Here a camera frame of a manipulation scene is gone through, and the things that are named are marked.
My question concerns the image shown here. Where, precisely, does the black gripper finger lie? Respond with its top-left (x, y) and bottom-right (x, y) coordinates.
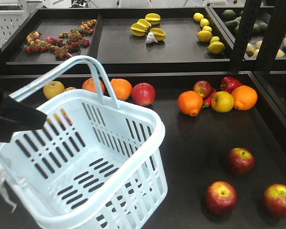
top-left (0, 89), bottom-right (47, 143)

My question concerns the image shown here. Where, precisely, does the light blue plastic basket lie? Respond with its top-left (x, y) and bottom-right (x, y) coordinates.
top-left (0, 55), bottom-right (167, 229)

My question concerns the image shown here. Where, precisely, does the yellow apple back left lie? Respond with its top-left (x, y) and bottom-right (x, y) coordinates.
top-left (43, 81), bottom-right (65, 100)

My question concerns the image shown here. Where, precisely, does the pink apple back left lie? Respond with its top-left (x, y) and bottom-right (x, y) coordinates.
top-left (64, 87), bottom-right (76, 92)

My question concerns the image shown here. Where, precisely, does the orange back left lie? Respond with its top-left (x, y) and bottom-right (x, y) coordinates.
top-left (82, 78), bottom-right (105, 94)

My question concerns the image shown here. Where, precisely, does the cherry tomato pile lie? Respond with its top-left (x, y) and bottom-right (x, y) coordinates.
top-left (22, 19), bottom-right (98, 61)

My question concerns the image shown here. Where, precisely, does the orange back centre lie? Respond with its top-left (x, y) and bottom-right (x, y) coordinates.
top-left (110, 79), bottom-right (133, 101)

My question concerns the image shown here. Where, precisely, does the red apple back centre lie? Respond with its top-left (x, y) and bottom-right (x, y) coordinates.
top-left (131, 83), bottom-right (156, 106)

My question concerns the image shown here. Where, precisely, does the white garlic bulb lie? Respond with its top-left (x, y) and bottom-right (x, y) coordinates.
top-left (146, 32), bottom-right (158, 44)

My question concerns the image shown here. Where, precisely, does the orange left with nub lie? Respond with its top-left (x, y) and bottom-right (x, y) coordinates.
top-left (178, 91), bottom-right (203, 116)

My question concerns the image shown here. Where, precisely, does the red yellow apple back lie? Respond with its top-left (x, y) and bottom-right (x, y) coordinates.
top-left (193, 80), bottom-right (213, 99)

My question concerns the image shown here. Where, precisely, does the yellow apple centre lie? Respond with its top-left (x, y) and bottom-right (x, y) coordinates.
top-left (211, 91), bottom-right (235, 113)

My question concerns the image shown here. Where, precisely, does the black wooden produce stand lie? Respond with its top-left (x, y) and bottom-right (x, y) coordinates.
top-left (0, 6), bottom-right (286, 229)

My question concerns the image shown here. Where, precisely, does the red bell pepper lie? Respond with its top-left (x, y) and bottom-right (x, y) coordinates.
top-left (202, 76), bottom-right (243, 108)

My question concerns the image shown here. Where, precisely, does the dark red apple lower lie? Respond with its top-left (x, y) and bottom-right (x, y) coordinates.
top-left (204, 181), bottom-right (238, 216)

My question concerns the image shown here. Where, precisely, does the dark red apple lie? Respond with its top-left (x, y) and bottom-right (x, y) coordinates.
top-left (262, 183), bottom-right (286, 219)
top-left (204, 181), bottom-right (238, 216)
top-left (226, 147), bottom-right (255, 176)

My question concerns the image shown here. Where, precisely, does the dark red apple upper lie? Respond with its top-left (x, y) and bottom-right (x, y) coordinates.
top-left (226, 147), bottom-right (255, 176)

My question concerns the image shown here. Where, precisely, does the orange right round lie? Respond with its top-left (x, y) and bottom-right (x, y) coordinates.
top-left (231, 85), bottom-right (258, 111)

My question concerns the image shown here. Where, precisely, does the dark red apple far right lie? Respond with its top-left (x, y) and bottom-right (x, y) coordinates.
top-left (262, 183), bottom-right (286, 219)

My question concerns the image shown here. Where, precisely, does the black upright post right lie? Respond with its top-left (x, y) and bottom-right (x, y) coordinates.
top-left (255, 0), bottom-right (286, 73)

